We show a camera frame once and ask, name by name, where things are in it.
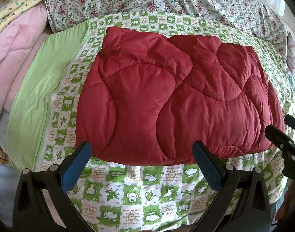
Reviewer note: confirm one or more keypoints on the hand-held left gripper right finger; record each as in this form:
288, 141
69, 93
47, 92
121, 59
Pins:
208, 165

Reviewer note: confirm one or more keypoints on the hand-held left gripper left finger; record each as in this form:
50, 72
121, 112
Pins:
75, 168

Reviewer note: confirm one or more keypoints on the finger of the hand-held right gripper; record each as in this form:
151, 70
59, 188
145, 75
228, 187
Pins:
276, 135
293, 123

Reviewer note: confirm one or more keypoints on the red quilted blanket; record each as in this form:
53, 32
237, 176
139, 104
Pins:
162, 89

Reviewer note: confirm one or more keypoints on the person's right hand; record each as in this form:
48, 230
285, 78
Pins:
288, 205

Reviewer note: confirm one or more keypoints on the green checkered printed blanket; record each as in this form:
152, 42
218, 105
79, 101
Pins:
137, 193

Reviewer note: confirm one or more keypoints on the light blue cloth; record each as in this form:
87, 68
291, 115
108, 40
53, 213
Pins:
3, 130

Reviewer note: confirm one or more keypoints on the pink quilt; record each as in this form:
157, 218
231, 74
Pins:
14, 53

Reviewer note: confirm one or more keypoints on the yellow printed blanket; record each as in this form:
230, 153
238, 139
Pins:
21, 2

